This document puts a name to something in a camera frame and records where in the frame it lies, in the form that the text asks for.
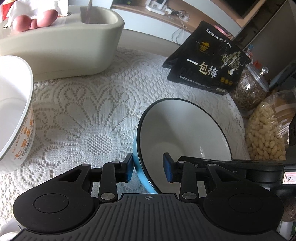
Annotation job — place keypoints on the glass jar of peanuts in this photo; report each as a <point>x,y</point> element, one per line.
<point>267,128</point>

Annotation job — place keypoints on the white lace tablecloth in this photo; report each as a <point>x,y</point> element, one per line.
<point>93,119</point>

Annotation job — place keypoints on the blue bowl white inside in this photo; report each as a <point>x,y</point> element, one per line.
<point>180,128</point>

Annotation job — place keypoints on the white paper bowl orange print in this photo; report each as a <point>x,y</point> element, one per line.
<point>17,117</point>

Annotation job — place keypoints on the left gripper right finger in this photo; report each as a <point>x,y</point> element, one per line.
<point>187,173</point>

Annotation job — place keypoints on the pink egg-shaped toy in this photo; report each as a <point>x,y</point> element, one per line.
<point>24,23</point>

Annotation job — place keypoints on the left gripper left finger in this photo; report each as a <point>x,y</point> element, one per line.
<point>109,175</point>

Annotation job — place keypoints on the cream plastic organizer box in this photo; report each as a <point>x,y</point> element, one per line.
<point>70,46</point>

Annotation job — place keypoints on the black snack bag gold text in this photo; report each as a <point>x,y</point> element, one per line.
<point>207,60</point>

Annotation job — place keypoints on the white power strip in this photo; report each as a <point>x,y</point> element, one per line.
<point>159,7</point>

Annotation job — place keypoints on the glass jar of dark seeds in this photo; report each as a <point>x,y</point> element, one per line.
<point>251,89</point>

